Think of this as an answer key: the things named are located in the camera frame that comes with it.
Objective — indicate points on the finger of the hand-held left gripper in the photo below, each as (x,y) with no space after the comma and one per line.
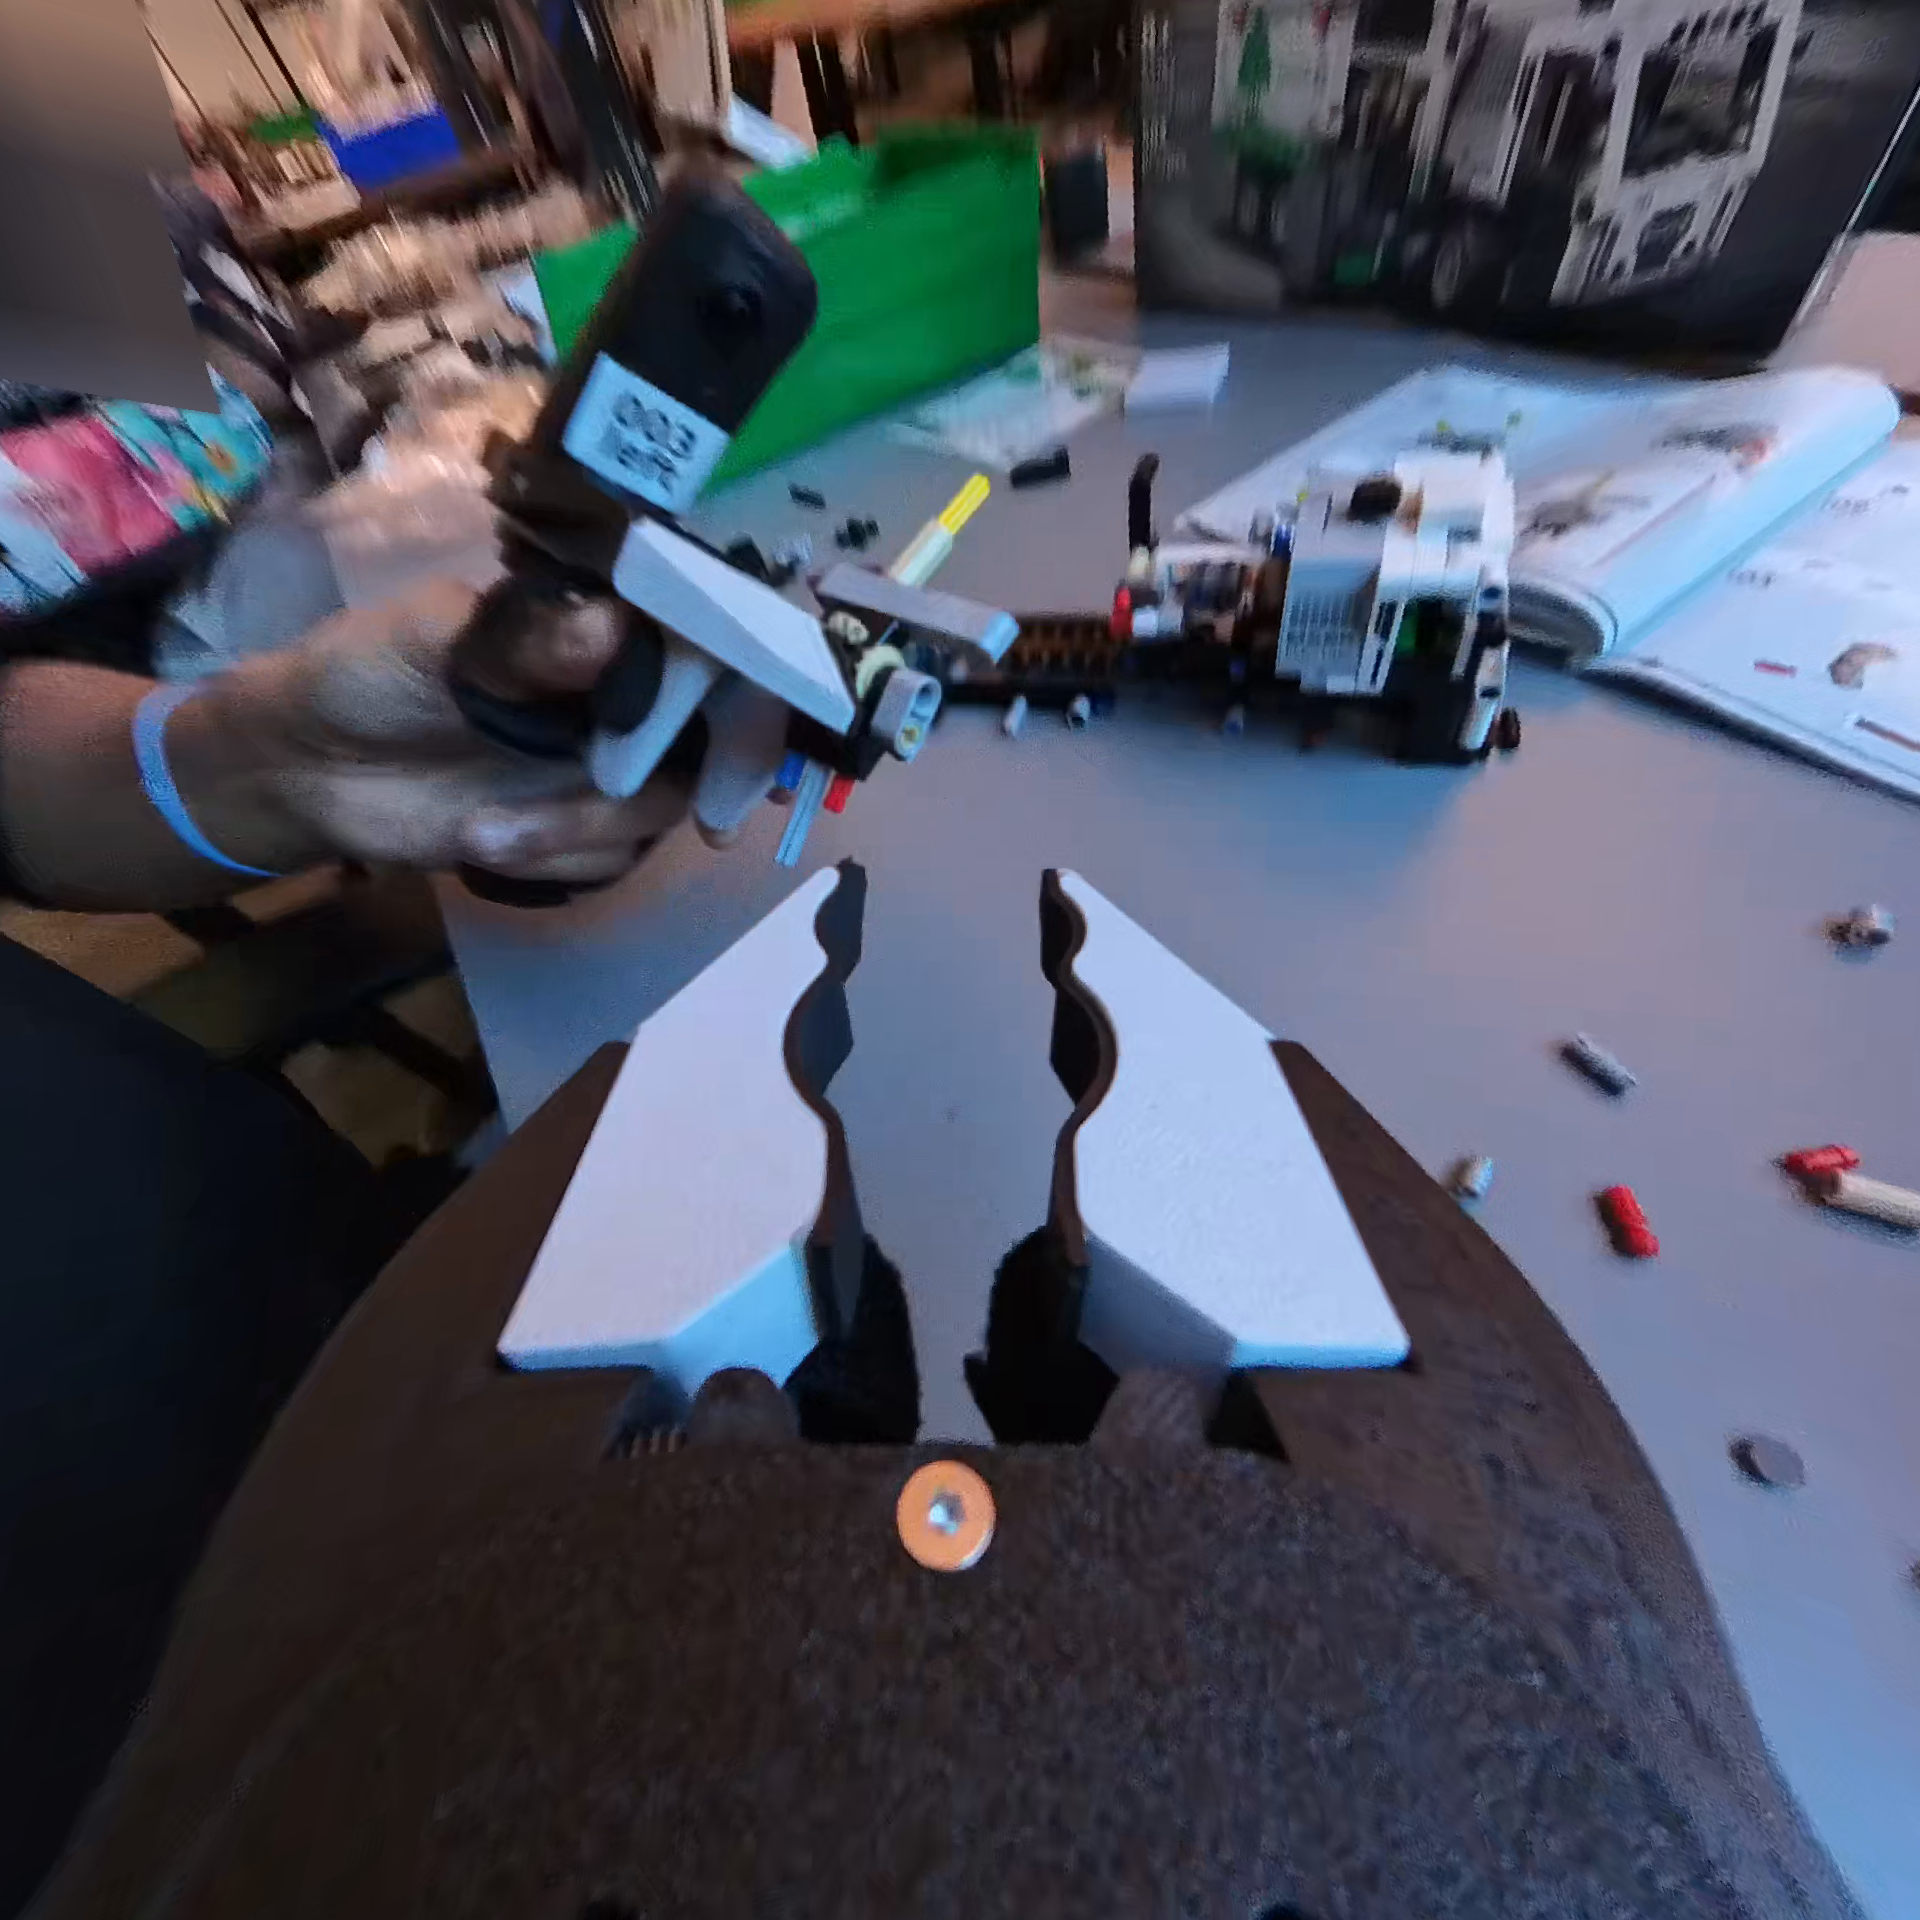
(735,621)
(652,720)

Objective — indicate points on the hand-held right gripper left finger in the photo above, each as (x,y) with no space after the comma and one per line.
(692,1201)

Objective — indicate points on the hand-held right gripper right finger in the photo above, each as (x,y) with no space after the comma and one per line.
(1230,1201)

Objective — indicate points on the grey black lego gear assembly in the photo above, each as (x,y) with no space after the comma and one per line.
(916,598)

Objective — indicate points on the person's left forearm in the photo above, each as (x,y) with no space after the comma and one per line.
(76,779)

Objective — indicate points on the black angled lego beam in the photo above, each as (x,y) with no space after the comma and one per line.
(1040,469)

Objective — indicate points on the scattered small lego pieces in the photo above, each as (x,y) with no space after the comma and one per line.
(1629,1222)

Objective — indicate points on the white black lego truck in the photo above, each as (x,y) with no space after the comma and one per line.
(1382,598)

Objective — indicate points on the black lego set box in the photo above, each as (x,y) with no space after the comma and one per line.
(1500,149)

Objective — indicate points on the person's left hand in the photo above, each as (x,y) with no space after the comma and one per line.
(346,749)

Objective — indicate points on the green plastic bin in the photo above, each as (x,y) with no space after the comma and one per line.
(902,270)

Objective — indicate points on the clear plastic bag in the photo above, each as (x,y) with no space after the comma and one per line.
(422,480)

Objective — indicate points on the sticker sheet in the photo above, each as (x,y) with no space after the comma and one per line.
(1004,405)

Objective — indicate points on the dark cup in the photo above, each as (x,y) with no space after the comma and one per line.
(1074,202)

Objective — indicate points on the blue wristband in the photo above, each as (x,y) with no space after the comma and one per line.
(165,779)

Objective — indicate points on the small white box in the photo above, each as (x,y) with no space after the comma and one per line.
(1178,380)

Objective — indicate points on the open instruction booklet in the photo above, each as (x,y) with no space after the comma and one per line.
(1724,523)

